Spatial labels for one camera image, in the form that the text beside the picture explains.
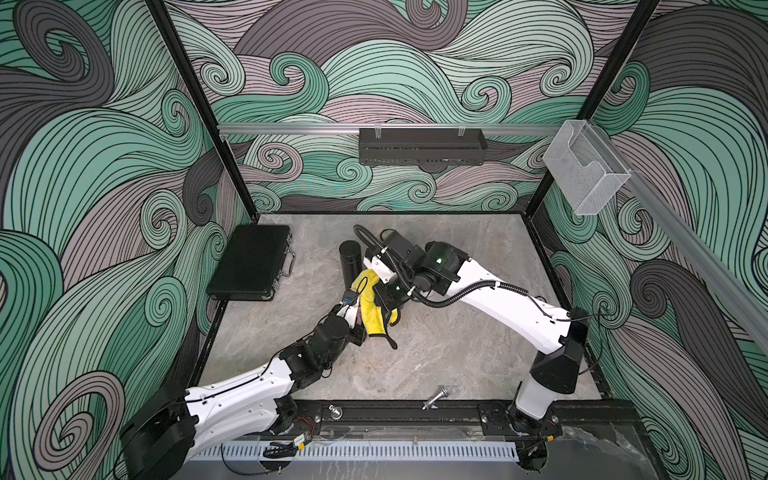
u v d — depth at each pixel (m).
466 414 0.75
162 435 0.40
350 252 0.80
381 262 0.56
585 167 0.79
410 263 0.52
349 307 0.67
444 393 0.76
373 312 0.67
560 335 0.42
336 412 0.71
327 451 0.70
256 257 1.04
